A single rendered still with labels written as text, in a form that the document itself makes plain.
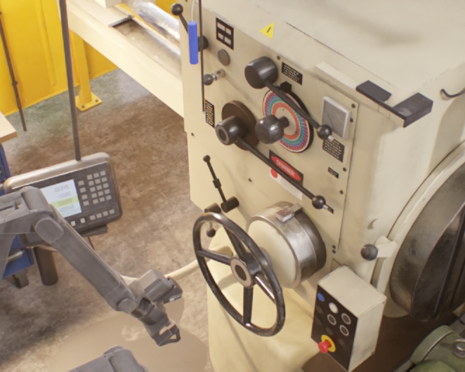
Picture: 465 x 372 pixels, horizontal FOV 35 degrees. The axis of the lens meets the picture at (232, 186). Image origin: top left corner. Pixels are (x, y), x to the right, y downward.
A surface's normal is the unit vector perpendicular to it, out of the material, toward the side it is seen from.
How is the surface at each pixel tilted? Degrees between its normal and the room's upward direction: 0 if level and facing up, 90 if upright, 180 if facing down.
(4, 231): 90
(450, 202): 36
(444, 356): 24
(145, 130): 0
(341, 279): 0
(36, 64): 90
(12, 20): 90
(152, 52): 0
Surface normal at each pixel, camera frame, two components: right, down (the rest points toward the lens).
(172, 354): 0.00, -0.73
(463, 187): -0.32, -0.49
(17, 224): 0.50, 0.59
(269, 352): -0.77, 0.43
